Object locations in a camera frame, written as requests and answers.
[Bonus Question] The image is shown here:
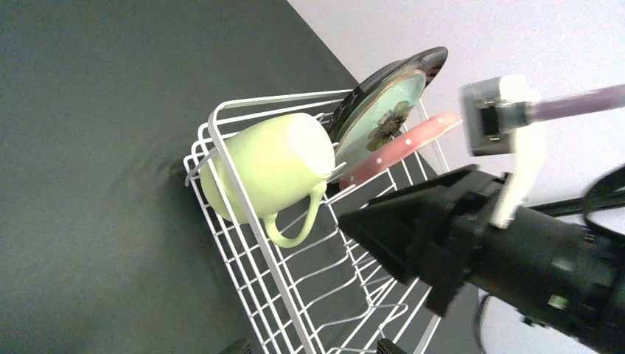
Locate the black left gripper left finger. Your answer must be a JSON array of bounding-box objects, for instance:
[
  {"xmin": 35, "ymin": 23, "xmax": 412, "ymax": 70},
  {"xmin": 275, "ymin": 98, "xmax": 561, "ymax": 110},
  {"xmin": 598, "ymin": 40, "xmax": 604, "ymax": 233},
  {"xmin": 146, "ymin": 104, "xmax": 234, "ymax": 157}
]
[{"xmin": 219, "ymin": 339, "xmax": 252, "ymax": 354}]

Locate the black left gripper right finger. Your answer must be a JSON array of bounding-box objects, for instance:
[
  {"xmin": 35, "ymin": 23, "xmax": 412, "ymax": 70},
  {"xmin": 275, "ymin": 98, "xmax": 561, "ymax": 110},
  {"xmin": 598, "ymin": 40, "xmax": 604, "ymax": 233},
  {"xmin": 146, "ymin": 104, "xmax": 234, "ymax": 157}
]
[{"xmin": 377, "ymin": 339, "xmax": 407, "ymax": 354}]

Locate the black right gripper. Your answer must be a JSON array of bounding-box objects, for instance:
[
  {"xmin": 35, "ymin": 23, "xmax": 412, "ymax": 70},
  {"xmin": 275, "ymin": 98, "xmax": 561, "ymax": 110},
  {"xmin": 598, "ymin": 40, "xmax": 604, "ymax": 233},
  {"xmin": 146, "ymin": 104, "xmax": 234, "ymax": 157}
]
[{"xmin": 338, "ymin": 164, "xmax": 624, "ymax": 353}]

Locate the pink dotted plate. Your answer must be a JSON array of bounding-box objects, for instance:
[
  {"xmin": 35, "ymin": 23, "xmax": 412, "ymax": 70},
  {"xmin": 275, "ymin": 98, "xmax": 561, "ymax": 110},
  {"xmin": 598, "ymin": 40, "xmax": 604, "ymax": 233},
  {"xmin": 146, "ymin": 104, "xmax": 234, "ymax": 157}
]
[{"xmin": 339, "ymin": 113, "xmax": 463, "ymax": 190}]

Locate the green flower plate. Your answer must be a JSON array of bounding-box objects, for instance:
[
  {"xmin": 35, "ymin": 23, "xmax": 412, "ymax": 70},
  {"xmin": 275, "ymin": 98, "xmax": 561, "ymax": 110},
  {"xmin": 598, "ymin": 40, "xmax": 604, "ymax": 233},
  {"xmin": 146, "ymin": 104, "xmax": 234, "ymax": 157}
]
[{"xmin": 335, "ymin": 70, "xmax": 425, "ymax": 176}]

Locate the cream mug green handle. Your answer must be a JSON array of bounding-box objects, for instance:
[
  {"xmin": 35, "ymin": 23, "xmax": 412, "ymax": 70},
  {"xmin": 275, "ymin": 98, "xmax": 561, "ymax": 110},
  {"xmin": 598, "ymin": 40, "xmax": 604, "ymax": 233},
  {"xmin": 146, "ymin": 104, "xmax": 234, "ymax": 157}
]
[{"xmin": 225, "ymin": 113, "xmax": 335, "ymax": 248}]

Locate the white wire dish rack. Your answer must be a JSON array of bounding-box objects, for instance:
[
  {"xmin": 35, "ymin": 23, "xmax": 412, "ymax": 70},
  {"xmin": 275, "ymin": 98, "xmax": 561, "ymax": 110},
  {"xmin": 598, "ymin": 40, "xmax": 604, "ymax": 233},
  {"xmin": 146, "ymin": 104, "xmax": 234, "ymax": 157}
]
[{"xmin": 184, "ymin": 90, "xmax": 447, "ymax": 353}]

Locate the black striped rim dinner plate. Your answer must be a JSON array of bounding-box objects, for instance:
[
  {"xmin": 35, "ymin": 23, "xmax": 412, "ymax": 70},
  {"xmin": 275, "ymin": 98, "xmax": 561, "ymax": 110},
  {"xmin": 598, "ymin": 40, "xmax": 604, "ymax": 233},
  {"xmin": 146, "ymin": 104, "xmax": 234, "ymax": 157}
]
[{"xmin": 327, "ymin": 46, "xmax": 449, "ymax": 142}]

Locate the black frame post right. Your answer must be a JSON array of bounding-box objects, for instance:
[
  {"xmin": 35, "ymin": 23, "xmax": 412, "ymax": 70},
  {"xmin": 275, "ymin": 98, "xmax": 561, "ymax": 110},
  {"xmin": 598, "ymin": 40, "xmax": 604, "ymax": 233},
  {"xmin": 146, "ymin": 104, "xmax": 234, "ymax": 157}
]
[{"xmin": 529, "ymin": 189, "xmax": 624, "ymax": 218}]

